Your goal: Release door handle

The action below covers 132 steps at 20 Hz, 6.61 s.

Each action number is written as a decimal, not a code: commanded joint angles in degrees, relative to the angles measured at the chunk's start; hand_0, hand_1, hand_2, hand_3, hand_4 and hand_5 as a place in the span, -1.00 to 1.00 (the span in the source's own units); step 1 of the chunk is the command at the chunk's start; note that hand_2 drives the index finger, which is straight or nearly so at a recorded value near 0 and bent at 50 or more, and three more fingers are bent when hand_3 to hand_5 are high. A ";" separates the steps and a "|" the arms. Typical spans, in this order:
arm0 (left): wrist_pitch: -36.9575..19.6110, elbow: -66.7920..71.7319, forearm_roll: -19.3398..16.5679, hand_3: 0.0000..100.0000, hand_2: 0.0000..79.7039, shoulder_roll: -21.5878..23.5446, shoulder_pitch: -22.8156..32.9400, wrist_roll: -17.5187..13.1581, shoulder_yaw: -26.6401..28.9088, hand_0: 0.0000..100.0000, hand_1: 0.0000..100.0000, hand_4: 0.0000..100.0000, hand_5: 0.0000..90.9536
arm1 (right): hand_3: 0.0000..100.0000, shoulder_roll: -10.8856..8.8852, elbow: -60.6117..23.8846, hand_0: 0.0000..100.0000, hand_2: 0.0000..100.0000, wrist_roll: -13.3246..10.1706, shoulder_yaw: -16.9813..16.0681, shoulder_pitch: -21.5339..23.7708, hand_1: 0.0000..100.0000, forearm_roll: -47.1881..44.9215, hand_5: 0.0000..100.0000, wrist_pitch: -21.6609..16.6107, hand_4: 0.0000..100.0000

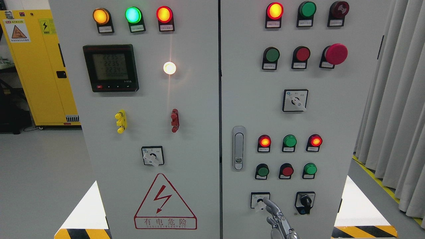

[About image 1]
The grey robotic hand plastic wrapped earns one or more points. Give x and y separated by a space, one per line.
281 229

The silver door handle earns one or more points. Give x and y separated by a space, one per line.
238 134

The grey right cabinet door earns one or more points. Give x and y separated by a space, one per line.
253 98

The grey cabinet door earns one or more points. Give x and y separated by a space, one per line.
253 98
191 155

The grey left cabinet door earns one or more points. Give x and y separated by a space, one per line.
191 155

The red push button lower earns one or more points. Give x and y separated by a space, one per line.
286 171

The red push button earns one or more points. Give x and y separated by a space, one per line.
286 171
300 57

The green push button lower left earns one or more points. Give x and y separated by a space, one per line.
262 172

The green push button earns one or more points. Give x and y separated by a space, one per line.
309 171
270 58
262 172

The green push button lower right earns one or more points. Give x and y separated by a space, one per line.
309 171

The green light middle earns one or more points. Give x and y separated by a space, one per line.
289 143

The lit red light middle left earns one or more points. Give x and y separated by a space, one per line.
264 144

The lit red light middle right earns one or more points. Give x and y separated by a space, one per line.
313 143

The red danger warning sticker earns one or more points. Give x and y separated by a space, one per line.
164 208

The grey curtain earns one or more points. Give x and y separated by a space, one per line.
391 139

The red terminal connector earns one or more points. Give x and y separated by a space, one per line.
175 120

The green push button upper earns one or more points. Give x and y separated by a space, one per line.
270 58

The red push button upper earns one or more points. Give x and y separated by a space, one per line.
300 57

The red emergency stop button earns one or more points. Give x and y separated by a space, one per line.
333 55

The yellow terminal connector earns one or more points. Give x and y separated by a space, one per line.
120 116

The white lit indicator lamp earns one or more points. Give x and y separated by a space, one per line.
169 68

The lit red light top right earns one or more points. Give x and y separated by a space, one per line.
273 15

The dark green light top right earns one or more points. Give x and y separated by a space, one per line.
305 14

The dark red buzzer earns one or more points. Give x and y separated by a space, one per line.
337 12

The black digital power meter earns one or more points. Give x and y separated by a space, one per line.
111 68

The lit red indicator light left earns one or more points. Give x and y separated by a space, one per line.
165 18

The lit green indicator light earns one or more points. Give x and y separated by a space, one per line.
135 19

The orange indicator light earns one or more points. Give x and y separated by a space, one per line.
103 20

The yellow safety cabinet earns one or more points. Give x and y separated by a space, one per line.
32 39

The black key selector switch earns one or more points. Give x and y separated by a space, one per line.
304 202

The lower white rotary switch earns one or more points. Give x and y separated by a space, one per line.
257 201

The upper right rotary switch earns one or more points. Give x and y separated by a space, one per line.
295 100

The left door rotary switch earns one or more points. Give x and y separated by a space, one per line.
153 155

